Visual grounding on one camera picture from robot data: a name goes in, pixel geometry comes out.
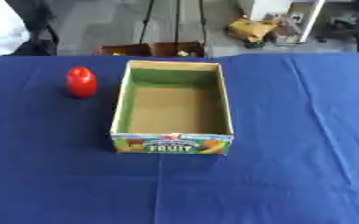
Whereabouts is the white board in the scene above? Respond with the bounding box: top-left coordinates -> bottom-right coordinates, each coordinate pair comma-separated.
297,0 -> 328,44

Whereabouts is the brown cardboard box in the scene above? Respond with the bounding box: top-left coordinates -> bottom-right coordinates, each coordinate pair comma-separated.
92,40 -> 208,58

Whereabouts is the yellow bag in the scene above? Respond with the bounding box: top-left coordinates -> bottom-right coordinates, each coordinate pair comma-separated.
225,17 -> 281,44

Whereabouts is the open cardboard box green inside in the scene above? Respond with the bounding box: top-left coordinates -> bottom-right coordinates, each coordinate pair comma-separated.
109,59 -> 236,156

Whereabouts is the red toy pepper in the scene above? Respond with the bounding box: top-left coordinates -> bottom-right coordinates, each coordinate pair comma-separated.
64,66 -> 99,99

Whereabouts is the black chair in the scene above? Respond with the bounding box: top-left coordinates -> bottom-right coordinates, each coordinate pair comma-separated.
4,0 -> 62,57

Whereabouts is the person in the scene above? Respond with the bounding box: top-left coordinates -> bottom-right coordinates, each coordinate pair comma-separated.
0,0 -> 32,57

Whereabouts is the black tripod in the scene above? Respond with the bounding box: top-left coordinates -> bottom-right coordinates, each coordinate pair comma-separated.
137,0 -> 210,46

